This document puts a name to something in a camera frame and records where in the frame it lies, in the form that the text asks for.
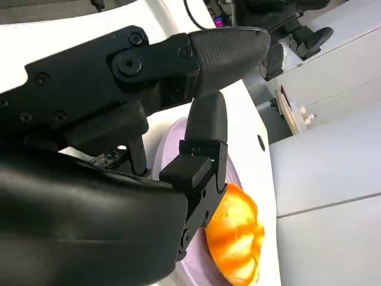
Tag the lilac plate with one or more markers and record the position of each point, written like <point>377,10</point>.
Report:
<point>171,146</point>

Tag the light grey cabinet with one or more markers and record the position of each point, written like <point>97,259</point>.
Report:
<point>342,74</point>

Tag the grey partition panel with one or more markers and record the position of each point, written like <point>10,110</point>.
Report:
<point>327,167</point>
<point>330,250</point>

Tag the orange white toy bread roll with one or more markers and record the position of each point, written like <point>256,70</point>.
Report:
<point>235,226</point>

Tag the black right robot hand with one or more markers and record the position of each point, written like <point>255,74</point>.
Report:
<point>89,214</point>

